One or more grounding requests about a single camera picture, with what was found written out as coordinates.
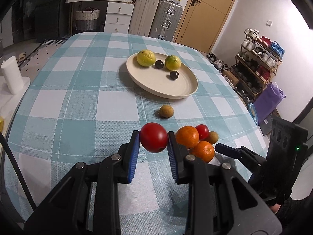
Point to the dark purple plum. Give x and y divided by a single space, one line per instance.
159 64

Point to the yellow-green lemon left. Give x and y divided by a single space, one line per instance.
146 58

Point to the woven laundry basket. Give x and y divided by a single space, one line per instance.
87 19

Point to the yellow-green lemon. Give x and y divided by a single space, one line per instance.
172 63
146 58

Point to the shoe rack with shoes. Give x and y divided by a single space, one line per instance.
257 63

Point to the small orange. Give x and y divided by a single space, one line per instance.
203 150

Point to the beige suitcase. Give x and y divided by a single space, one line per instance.
142 17

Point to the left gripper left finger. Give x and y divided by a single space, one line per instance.
85 200

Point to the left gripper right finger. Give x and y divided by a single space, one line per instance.
220 201

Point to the yellow-green lemon right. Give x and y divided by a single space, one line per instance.
172 63

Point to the cream oval plate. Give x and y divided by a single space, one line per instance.
158 81

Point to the silver suitcase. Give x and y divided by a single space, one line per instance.
166 20

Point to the brown kiwi-like fruit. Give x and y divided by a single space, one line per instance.
212 137

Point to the white paper roll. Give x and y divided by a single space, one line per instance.
12 75

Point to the small red tomato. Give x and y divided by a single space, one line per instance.
203 131

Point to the white drawer desk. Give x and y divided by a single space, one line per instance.
115 15

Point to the teal checkered tablecloth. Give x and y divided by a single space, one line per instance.
83 105

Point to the purple bag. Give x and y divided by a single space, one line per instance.
267 101

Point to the brown longan fruit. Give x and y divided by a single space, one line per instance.
165 111

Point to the large orange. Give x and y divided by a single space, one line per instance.
187 136

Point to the wooden door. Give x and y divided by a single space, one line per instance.
202 22

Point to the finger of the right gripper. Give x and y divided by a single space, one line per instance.
231 152

